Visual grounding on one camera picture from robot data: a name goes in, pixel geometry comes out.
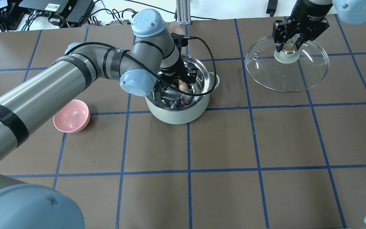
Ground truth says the pink bowl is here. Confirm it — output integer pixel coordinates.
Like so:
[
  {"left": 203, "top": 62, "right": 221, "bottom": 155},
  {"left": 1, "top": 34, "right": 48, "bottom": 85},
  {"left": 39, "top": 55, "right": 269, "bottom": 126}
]
[{"left": 53, "top": 100, "right": 91, "bottom": 133}]

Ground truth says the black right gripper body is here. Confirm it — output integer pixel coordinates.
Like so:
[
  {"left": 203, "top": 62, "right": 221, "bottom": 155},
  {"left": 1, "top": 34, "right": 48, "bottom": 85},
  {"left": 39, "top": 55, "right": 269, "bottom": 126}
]
[{"left": 273, "top": 10, "right": 329, "bottom": 44}]

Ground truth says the glass pot lid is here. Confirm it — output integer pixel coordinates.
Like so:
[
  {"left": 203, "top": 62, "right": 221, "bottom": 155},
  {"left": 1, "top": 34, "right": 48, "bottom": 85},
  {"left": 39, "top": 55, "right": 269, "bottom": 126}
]
[{"left": 245, "top": 35, "right": 329, "bottom": 93}]

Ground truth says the black electronics box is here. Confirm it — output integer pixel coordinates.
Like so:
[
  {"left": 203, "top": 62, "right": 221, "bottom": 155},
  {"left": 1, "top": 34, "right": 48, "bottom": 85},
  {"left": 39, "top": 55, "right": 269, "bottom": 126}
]
[{"left": 19, "top": 0, "right": 95, "bottom": 27}]

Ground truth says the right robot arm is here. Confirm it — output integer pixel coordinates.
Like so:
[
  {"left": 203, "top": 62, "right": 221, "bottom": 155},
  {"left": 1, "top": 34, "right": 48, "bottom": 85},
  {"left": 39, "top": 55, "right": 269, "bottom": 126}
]
[{"left": 273, "top": 0, "right": 366, "bottom": 52}]

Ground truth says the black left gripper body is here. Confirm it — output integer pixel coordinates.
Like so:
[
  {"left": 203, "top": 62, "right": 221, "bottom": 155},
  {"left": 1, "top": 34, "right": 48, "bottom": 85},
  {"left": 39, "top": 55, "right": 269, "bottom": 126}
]
[{"left": 159, "top": 62, "right": 198, "bottom": 86}]

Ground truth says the brown egg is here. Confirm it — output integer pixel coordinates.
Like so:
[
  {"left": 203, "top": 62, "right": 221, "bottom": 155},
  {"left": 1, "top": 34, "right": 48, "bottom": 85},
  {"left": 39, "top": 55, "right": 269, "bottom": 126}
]
[{"left": 178, "top": 80, "right": 189, "bottom": 92}]

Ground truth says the aluminium frame post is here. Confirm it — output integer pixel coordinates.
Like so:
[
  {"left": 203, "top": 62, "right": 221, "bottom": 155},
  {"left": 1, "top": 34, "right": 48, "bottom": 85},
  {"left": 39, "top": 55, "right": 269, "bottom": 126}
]
[{"left": 176, "top": 0, "right": 192, "bottom": 25}]

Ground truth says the mint green cooking pot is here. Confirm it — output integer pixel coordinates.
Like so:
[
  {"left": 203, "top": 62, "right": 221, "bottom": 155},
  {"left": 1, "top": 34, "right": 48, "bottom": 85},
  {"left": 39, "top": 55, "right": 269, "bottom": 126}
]
[{"left": 145, "top": 54, "right": 220, "bottom": 124}]

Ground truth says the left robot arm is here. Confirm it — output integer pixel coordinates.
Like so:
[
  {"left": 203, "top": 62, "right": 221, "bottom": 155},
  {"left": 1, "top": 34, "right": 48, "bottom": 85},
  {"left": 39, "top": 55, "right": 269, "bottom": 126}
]
[{"left": 0, "top": 9, "right": 191, "bottom": 229}]

